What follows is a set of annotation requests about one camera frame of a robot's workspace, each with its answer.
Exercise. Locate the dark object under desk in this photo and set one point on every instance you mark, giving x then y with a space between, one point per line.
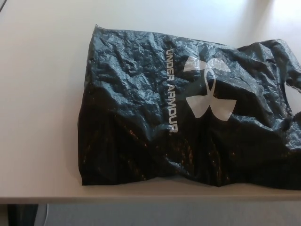
21 215

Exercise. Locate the black Under Armour plastic bag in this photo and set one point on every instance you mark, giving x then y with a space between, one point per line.
145 99

